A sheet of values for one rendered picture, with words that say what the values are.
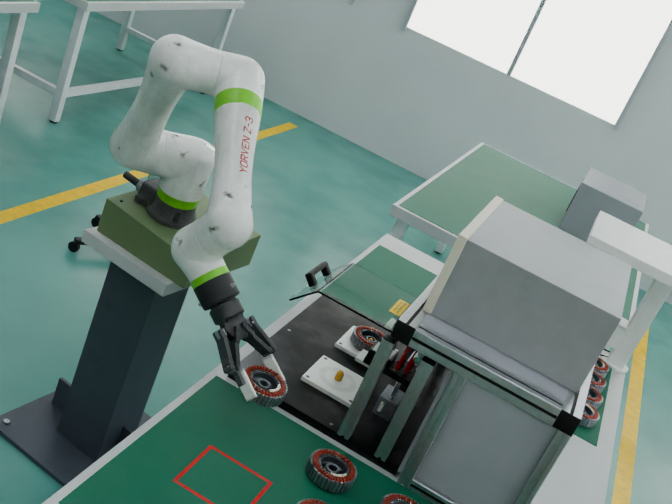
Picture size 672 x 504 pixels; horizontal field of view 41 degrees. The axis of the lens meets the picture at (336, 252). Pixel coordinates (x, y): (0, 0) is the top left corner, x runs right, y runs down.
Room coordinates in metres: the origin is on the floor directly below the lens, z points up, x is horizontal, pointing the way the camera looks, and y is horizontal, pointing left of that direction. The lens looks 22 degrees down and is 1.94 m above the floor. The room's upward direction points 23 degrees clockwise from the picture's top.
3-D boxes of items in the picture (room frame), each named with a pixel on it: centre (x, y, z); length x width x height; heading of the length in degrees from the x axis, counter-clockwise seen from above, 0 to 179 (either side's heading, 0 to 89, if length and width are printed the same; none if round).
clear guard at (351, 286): (1.96, -0.13, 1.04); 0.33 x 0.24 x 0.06; 77
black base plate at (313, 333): (2.13, -0.18, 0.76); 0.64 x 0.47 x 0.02; 167
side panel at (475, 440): (1.73, -0.48, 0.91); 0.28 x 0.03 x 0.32; 77
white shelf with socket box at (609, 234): (2.89, -0.93, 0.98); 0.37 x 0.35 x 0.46; 167
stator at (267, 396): (1.74, 0.03, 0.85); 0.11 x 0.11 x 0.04
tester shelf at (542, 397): (2.07, -0.47, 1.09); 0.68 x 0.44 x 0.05; 167
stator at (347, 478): (1.66, -0.18, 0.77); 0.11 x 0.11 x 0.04
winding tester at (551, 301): (2.05, -0.47, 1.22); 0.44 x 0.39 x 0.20; 167
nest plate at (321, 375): (2.02, -0.14, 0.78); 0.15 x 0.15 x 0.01; 77
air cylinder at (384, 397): (1.99, -0.28, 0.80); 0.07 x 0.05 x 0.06; 167
